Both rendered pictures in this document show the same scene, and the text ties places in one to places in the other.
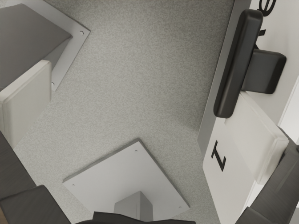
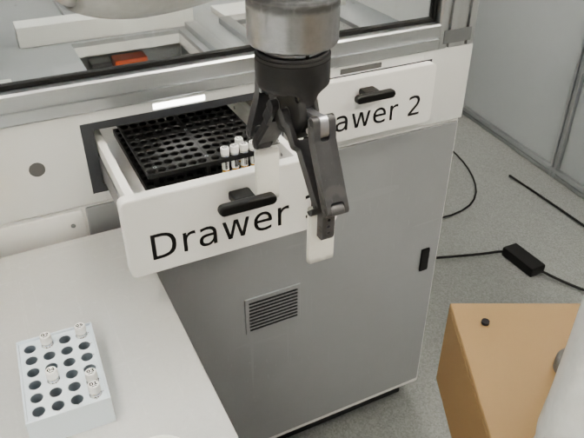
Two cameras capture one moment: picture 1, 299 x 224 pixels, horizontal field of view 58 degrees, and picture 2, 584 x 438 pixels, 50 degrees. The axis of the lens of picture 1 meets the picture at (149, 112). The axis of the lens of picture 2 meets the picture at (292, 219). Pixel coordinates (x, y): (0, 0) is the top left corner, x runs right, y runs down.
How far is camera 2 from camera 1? 0.61 m
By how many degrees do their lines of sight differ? 43
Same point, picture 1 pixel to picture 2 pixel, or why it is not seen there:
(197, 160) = not seen: hidden behind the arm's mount
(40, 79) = (310, 242)
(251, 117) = (260, 175)
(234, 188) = not seen: hidden behind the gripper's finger
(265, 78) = (242, 191)
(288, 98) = (243, 175)
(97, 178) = not seen: outside the picture
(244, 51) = (237, 202)
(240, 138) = (273, 174)
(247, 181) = (297, 168)
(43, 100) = (324, 242)
